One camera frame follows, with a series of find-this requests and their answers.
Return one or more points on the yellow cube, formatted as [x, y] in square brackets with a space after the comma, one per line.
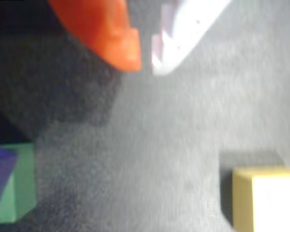
[268, 203]

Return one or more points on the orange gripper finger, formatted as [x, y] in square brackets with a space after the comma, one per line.
[106, 31]

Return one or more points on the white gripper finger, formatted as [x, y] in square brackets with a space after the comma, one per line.
[181, 36]

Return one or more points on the purple cube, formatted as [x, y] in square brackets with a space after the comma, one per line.
[1, 174]

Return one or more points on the green cube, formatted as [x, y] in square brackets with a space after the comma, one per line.
[23, 191]

